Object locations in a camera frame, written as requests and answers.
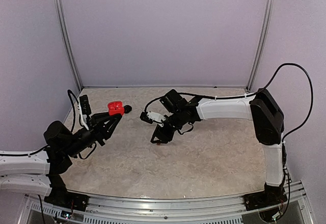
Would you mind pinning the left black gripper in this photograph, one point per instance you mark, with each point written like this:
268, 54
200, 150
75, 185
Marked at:
100, 129

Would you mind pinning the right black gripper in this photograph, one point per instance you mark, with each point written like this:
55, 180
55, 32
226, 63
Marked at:
165, 136

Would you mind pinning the red round charging case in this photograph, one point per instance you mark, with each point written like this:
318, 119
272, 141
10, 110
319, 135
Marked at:
116, 108

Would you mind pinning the glossy black earbud case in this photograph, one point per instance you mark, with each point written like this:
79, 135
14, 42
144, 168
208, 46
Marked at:
127, 109

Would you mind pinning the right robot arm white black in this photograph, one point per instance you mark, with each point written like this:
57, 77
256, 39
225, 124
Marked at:
172, 111

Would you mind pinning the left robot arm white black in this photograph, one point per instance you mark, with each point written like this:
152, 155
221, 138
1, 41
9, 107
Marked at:
39, 172

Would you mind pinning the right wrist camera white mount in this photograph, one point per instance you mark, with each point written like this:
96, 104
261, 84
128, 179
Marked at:
151, 117

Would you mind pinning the aluminium front rail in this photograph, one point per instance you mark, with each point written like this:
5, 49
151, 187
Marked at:
105, 209

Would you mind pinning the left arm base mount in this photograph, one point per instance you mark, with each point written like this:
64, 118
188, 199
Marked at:
60, 196

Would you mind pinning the left aluminium corner post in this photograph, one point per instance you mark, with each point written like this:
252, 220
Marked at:
67, 44

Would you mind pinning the aluminium corner post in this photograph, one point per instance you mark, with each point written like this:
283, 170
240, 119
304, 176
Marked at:
261, 43
67, 44

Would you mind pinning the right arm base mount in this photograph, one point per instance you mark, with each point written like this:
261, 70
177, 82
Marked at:
273, 198

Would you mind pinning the right aluminium corner post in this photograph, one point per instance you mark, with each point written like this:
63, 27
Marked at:
261, 43

